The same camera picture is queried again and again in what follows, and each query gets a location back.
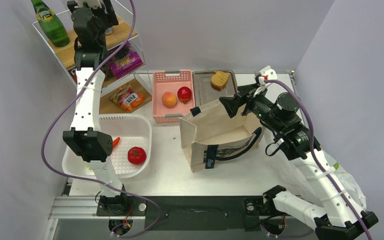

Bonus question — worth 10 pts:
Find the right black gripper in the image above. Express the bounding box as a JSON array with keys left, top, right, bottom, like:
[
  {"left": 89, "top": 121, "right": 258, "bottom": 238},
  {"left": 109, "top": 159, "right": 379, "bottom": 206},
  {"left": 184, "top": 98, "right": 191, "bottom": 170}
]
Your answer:
[{"left": 220, "top": 82, "right": 284, "bottom": 133}]

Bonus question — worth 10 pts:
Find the silver drink can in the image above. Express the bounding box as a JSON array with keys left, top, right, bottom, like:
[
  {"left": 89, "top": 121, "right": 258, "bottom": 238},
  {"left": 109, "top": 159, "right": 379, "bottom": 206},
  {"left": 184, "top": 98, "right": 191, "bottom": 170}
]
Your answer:
[{"left": 105, "top": 27, "right": 114, "bottom": 36}]

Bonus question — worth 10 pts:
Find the beige canvas tote bag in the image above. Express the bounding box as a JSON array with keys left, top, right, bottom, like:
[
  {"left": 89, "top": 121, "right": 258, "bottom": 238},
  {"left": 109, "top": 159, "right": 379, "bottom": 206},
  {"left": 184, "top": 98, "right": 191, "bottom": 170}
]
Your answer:
[{"left": 179, "top": 100, "right": 265, "bottom": 173}]

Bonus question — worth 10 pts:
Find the red pomegranate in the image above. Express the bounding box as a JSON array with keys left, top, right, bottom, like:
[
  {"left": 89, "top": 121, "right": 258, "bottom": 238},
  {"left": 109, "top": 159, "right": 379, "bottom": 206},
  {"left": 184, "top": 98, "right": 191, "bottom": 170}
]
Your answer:
[{"left": 177, "top": 86, "right": 192, "bottom": 104}]

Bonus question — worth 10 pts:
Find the orange peach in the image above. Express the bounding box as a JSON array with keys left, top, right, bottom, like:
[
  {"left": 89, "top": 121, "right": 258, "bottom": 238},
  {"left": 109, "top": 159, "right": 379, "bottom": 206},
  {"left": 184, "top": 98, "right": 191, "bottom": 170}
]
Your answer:
[{"left": 161, "top": 91, "right": 178, "bottom": 109}]

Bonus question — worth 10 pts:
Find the orange snack packet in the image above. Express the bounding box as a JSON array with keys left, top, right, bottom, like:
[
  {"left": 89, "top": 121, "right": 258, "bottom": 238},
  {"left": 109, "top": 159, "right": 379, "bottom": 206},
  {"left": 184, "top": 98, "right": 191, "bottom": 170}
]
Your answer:
[{"left": 110, "top": 83, "right": 145, "bottom": 113}]

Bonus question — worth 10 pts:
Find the white plastic grocery bag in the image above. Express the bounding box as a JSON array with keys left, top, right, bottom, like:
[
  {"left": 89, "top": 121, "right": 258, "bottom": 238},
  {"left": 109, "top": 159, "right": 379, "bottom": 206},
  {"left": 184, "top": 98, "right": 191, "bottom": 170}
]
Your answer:
[{"left": 271, "top": 152, "right": 367, "bottom": 210}]

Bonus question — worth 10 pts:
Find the white plastic basin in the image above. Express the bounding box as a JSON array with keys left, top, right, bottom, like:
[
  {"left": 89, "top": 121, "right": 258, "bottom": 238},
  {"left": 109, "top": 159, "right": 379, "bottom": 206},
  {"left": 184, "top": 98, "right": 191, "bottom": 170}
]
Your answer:
[{"left": 62, "top": 113, "right": 152, "bottom": 182}]

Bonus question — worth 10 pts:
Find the red tomato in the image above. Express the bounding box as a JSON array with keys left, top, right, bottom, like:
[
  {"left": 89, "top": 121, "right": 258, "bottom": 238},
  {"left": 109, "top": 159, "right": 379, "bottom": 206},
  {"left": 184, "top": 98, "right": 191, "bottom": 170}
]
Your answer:
[{"left": 127, "top": 146, "right": 147, "bottom": 165}]

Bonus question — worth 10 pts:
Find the red chili pepper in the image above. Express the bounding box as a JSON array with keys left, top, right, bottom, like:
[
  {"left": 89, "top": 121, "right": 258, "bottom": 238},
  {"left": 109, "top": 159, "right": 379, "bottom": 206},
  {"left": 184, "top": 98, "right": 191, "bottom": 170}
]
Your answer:
[{"left": 112, "top": 137, "right": 121, "bottom": 148}]

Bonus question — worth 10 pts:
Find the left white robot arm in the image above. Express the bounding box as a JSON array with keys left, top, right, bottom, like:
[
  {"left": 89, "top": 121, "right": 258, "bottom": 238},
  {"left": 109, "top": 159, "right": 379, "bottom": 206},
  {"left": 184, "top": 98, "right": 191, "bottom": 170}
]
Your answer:
[{"left": 62, "top": 0, "right": 129, "bottom": 216}]

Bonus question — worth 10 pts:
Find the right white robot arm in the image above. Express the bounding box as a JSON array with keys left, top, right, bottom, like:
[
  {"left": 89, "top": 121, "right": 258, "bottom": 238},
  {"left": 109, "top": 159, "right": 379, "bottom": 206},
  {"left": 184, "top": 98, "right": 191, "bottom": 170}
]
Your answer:
[{"left": 219, "top": 84, "right": 379, "bottom": 240}]

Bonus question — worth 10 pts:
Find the brown bread slice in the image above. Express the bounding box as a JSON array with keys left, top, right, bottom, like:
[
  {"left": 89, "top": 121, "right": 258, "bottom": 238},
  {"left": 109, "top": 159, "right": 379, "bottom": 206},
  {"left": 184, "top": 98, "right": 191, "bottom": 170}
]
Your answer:
[{"left": 210, "top": 71, "right": 230, "bottom": 92}]

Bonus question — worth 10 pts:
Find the stainless steel tray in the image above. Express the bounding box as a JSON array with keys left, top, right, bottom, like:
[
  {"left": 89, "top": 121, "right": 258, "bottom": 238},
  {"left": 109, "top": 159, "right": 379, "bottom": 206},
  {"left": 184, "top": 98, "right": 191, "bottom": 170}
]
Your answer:
[{"left": 192, "top": 69, "right": 237, "bottom": 106}]

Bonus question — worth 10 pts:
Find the purple snack packet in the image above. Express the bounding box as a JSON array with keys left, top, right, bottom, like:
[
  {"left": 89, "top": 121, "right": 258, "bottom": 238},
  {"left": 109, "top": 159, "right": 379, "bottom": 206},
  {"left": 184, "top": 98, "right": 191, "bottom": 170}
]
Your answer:
[{"left": 109, "top": 50, "right": 144, "bottom": 79}]

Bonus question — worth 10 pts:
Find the green glass bottle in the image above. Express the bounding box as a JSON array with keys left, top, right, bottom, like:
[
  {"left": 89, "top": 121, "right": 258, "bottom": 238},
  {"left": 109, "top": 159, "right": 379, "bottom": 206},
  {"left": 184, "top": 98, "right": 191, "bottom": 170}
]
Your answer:
[{"left": 31, "top": 0, "right": 70, "bottom": 47}]

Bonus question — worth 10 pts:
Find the pink plastic basket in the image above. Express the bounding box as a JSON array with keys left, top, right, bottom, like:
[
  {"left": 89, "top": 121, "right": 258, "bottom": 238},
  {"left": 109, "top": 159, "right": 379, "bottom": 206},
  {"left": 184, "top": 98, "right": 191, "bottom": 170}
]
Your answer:
[{"left": 152, "top": 69, "right": 196, "bottom": 124}]

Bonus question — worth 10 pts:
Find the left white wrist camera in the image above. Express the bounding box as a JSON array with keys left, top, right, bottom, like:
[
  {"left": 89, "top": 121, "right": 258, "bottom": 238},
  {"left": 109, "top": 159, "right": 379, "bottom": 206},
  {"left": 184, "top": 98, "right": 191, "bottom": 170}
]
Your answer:
[{"left": 66, "top": 0, "right": 103, "bottom": 11}]

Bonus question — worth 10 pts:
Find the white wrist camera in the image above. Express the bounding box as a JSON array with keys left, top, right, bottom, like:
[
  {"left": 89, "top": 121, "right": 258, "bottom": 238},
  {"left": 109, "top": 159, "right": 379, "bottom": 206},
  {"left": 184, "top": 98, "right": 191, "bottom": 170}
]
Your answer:
[
  {"left": 66, "top": 0, "right": 103, "bottom": 11},
  {"left": 253, "top": 65, "right": 278, "bottom": 97}
]

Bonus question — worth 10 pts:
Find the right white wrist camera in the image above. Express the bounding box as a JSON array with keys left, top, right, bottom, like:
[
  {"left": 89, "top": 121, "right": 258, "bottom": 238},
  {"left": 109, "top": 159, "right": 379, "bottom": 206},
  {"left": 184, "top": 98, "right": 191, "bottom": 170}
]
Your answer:
[{"left": 253, "top": 65, "right": 278, "bottom": 97}]

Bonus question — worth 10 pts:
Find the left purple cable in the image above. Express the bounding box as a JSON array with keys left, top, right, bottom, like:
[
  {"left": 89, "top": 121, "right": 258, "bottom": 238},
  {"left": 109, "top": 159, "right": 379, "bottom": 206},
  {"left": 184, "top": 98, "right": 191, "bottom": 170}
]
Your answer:
[{"left": 40, "top": 0, "right": 162, "bottom": 239}]

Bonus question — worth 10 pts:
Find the white wire wooden shelf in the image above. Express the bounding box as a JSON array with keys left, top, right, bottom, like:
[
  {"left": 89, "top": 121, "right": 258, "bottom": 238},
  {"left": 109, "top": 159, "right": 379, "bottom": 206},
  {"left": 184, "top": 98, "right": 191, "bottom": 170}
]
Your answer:
[{"left": 32, "top": 0, "right": 152, "bottom": 114}]

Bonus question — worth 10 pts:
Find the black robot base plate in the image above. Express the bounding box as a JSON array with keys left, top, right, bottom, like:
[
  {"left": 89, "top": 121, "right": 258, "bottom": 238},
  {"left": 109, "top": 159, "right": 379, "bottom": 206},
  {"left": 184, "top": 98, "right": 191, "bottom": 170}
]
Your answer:
[{"left": 95, "top": 195, "right": 284, "bottom": 233}]

